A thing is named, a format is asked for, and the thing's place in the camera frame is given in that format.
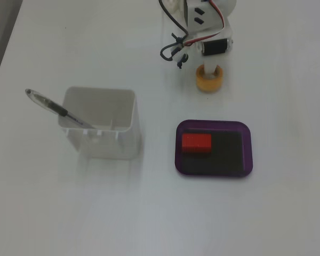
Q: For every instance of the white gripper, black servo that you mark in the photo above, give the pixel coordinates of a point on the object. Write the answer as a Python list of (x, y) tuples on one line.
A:
[(215, 47)]

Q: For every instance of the yellow tape roll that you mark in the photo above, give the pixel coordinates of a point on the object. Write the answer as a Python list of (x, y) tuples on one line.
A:
[(209, 85)]

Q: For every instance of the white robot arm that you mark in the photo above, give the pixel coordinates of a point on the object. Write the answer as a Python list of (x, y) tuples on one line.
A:
[(202, 13)]

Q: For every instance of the red rectangular block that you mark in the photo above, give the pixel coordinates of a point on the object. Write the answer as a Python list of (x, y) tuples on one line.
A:
[(196, 140)]

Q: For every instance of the purple metal tray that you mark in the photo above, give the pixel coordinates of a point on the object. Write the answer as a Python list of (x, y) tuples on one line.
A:
[(248, 149)]

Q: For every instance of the white plastic pen holder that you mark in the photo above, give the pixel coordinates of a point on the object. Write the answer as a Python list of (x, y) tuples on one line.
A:
[(106, 144)]

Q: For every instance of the black ballpoint pen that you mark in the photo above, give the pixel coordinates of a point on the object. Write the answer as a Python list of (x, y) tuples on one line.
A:
[(53, 106)]

